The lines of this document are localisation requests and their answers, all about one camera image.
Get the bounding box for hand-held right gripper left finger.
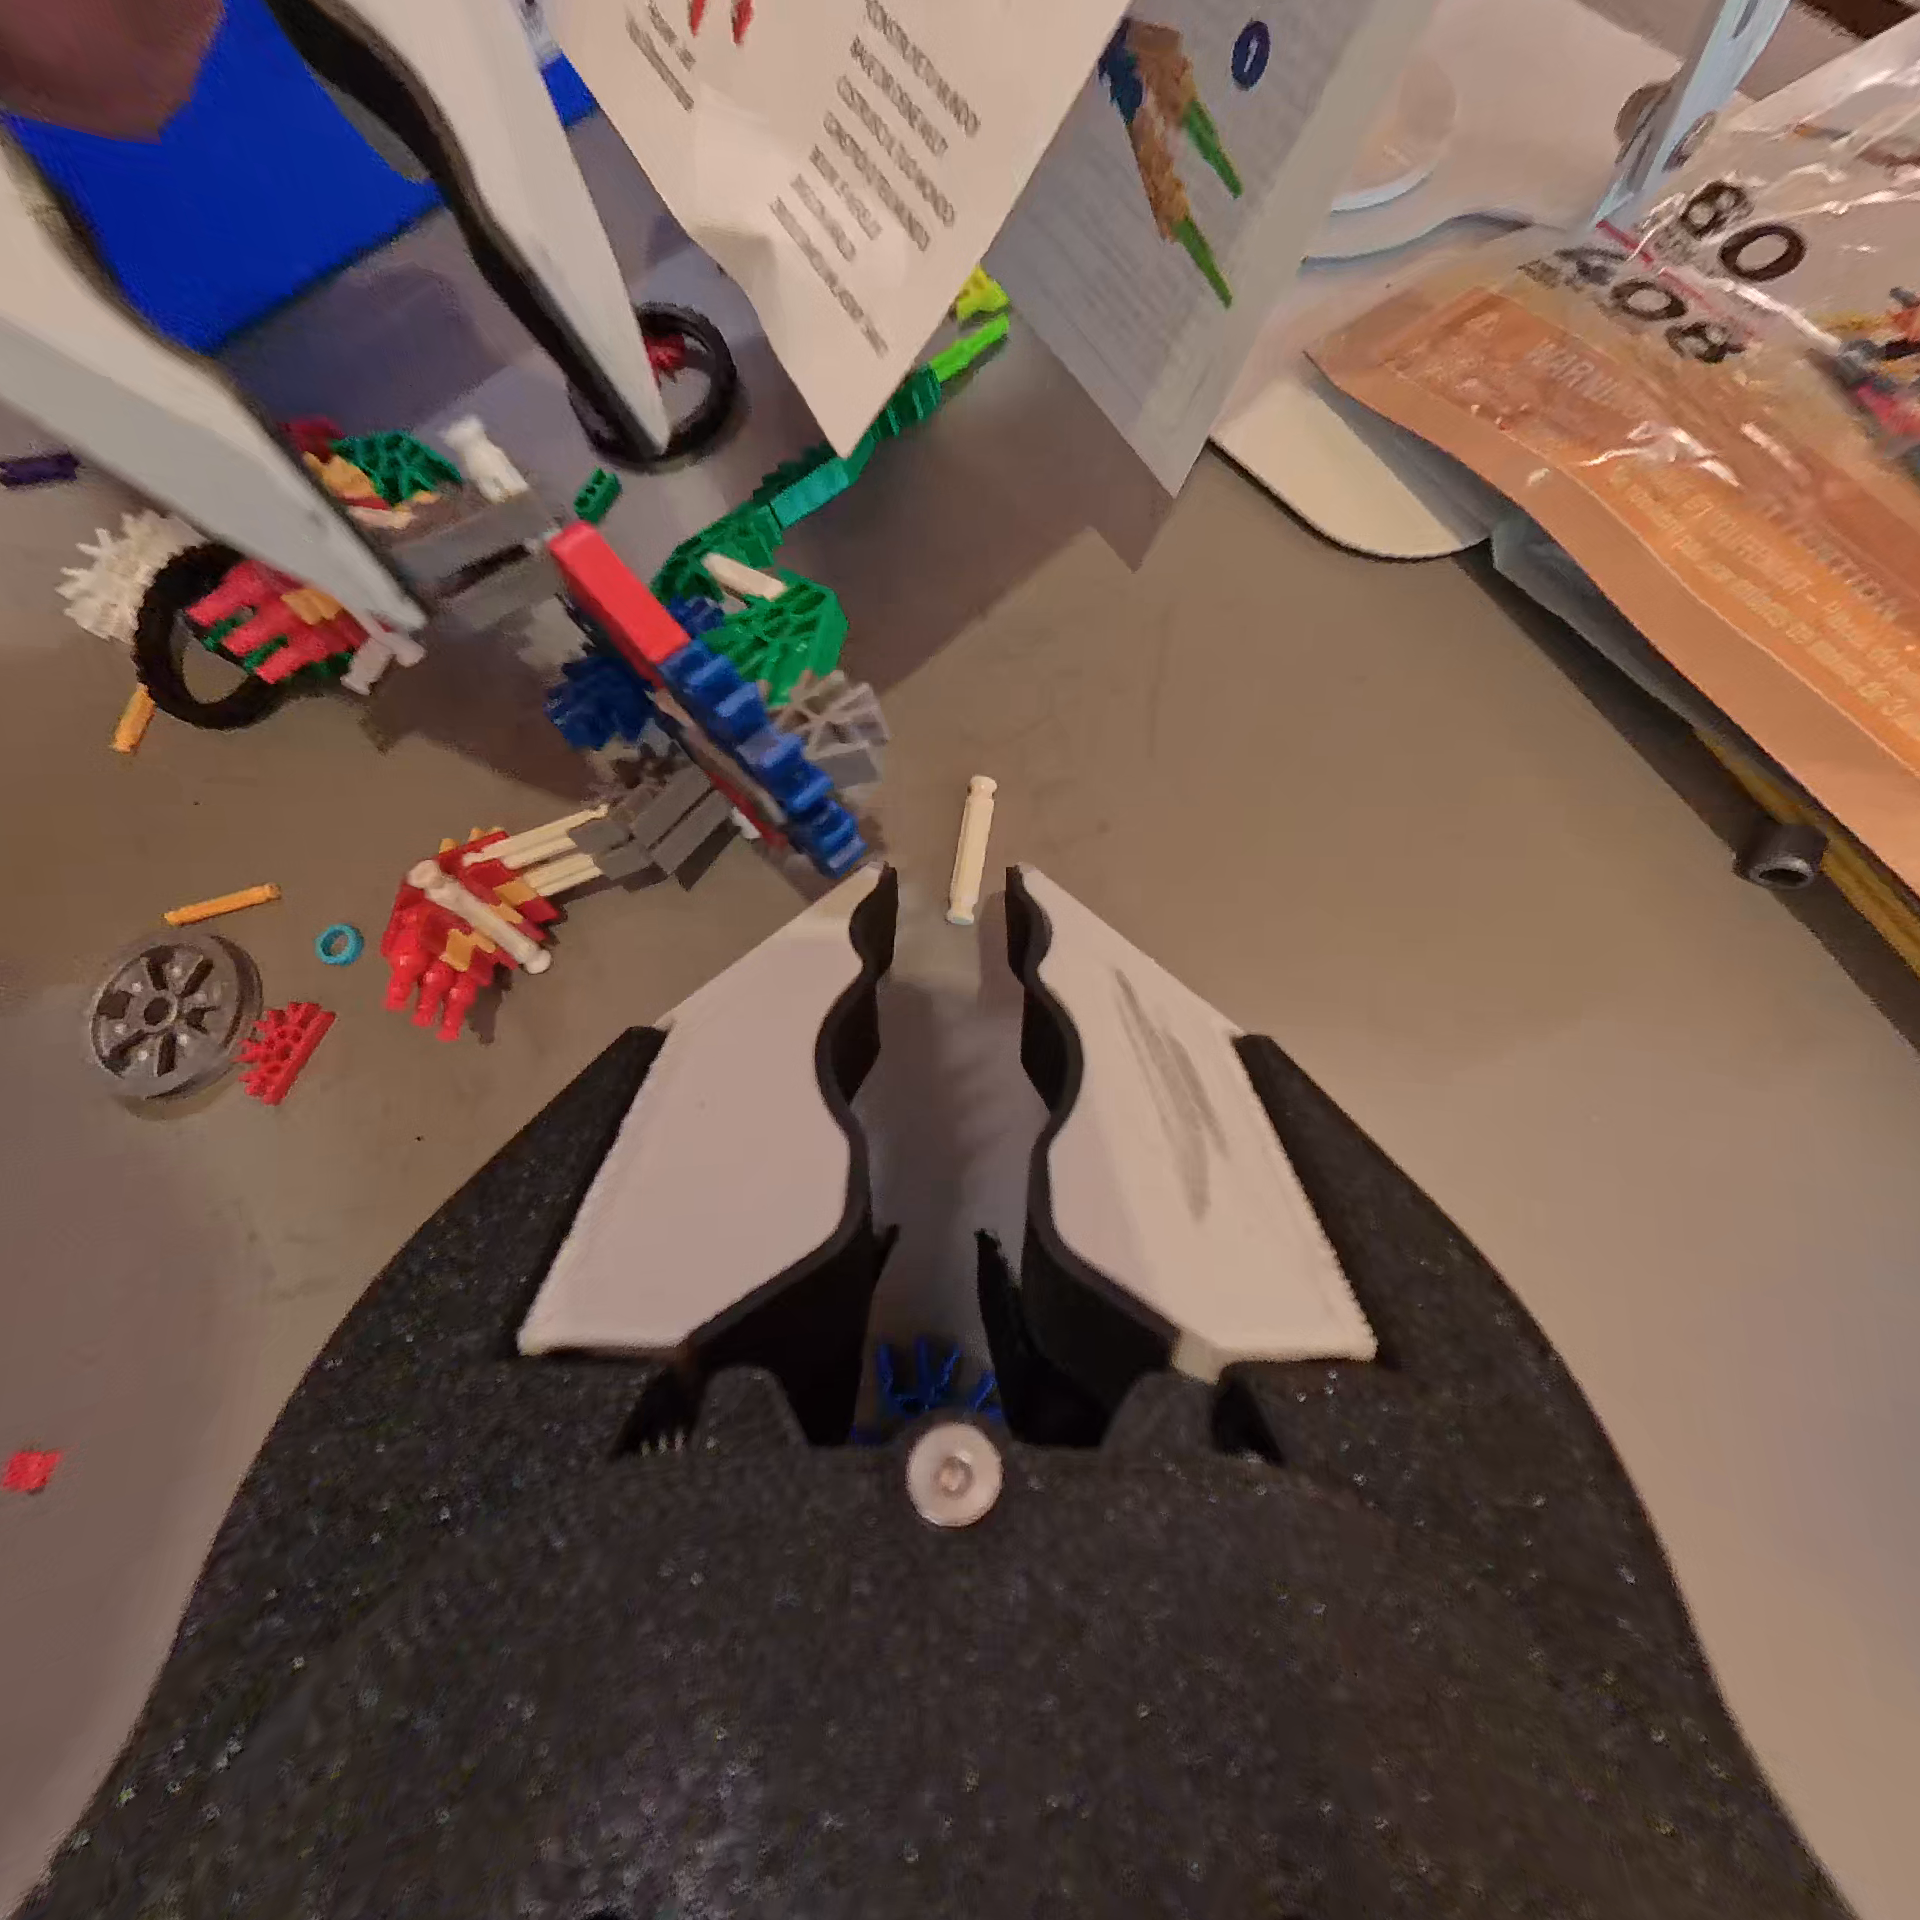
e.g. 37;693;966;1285
513;867;900;1451

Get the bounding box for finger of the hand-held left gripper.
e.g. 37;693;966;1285
261;0;672;462
0;127;431;633

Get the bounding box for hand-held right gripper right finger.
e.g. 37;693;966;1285
975;867;1381;1451

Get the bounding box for blue plastic bin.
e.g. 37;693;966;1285
0;0;599;355

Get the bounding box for black rubber tyre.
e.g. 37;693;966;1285
131;540;324;731
572;301;740;464

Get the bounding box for blue snowflake connector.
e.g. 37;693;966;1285
869;1338;1002;1451

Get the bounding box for white short rod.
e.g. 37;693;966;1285
942;774;1002;929

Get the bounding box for colourful construction toy model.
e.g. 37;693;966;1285
180;306;1014;1045

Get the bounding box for person's left hand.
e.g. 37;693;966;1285
0;0;229;140

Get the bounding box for white snowflake connector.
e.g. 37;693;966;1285
56;510;197;641

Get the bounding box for printed instruction sheet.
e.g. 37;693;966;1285
549;0;1134;450

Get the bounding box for grey pulley wheel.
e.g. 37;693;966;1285
80;930;263;1108

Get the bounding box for printed white leaflet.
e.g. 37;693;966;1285
981;0;1442;496

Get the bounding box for yellow rods with grey clip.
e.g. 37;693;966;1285
1693;719;1920;977

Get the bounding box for grey metal stand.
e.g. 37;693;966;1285
1612;0;1793;230

